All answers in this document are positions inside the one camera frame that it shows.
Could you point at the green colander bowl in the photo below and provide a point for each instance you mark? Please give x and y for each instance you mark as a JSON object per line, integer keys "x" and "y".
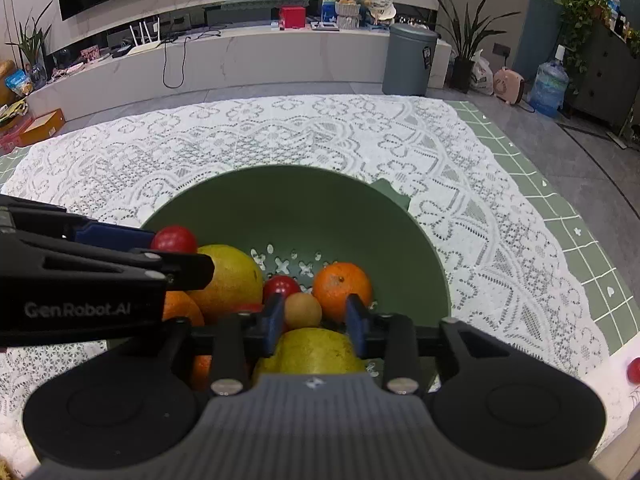
{"x": 300, "y": 210}

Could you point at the yellow-green mango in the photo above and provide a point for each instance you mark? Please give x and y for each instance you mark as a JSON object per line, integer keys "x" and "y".
{"x": 310, "y": 355}

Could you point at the white lace tablecloth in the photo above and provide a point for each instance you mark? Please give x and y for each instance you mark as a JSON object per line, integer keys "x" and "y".
{"x": 320, "y": 130}

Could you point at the green ivy plant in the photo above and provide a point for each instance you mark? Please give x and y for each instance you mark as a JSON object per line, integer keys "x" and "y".
{"x": 580, "y": 10}

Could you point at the red-tinted yellow mango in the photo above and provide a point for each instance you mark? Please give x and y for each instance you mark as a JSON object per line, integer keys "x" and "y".
{"x": 232, "y": 285}

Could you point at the white basket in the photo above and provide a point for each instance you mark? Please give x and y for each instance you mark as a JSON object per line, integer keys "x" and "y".
{"x": 348, "y": 16}

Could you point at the gold vase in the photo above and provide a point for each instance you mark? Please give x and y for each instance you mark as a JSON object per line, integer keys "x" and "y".
{"x": 5, "y": 82}

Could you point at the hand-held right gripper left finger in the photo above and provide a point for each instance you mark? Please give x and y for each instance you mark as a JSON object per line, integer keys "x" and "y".
{"x": 273, "y": 322}

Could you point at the plant in glass vase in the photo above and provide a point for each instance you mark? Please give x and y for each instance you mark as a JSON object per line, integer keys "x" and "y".
{"x": 37, "y": 72}

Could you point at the blue snack bag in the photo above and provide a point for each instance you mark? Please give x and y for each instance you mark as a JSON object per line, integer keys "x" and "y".
{"x": 18, "y": 82}

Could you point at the pink box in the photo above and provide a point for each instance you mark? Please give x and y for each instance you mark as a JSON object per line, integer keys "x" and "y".
{"x": 12, "y": 137}

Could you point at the red box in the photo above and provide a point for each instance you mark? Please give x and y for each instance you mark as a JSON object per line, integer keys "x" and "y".
{"x": 292, "y": 18}

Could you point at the dark grey drawer cabinet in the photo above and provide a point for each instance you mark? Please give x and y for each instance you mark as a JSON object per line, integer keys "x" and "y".
{"x": 605, "y": 80}

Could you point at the white low cabinet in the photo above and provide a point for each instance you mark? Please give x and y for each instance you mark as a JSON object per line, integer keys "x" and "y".
{"x": 280, "y": 60}

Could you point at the small red fruit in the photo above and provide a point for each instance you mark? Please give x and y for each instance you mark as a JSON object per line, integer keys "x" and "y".
{"x": 281, "y": 286}
{"x": 635, "y": 371}
{"x": 175, "y": 239}

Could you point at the yellow plush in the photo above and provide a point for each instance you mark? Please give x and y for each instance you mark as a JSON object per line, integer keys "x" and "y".
{"x": 7, "y": 470}

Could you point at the potted long-leaf plant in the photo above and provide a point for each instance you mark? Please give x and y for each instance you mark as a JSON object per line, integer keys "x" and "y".
{"x": 462, "y": 75}

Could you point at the small tan round fruit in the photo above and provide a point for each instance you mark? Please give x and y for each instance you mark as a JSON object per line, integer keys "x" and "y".
{"x": 303, "y": 311}

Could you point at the blue water bottle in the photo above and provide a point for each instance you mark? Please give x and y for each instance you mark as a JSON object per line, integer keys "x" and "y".
{"x": 547, "y": 85}

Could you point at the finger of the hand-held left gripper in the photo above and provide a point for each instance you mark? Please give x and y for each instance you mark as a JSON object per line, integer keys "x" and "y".
{"x": 190, "y": 271}
{"x": 115, "y": 236}

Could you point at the pink pig heater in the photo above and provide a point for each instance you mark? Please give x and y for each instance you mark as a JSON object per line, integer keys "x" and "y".
{"x": 507, "y": 85}

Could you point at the grey trash bin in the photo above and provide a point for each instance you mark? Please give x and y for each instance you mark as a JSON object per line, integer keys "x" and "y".
{"x": 407, "y": 60}

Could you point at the pink printed card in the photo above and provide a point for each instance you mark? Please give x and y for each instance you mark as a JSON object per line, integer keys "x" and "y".
{"x": 90, "y": 54}

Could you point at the white router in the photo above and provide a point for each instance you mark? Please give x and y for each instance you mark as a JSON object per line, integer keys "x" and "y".
{"x": 145, "y": 49}

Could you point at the orange cardboard box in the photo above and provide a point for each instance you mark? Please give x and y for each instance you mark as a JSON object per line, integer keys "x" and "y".
{"x": 42, "y": 127}

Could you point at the black wall socket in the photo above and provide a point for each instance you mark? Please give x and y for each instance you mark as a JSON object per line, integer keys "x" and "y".
{"x": 501, "y": 49}

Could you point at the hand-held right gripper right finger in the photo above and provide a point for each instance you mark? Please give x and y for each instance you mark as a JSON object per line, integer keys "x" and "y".
{"x": 357, "y": 325}

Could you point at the white plastic bag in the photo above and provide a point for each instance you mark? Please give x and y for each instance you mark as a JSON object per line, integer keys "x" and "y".
{"x": 481, "y": 75}

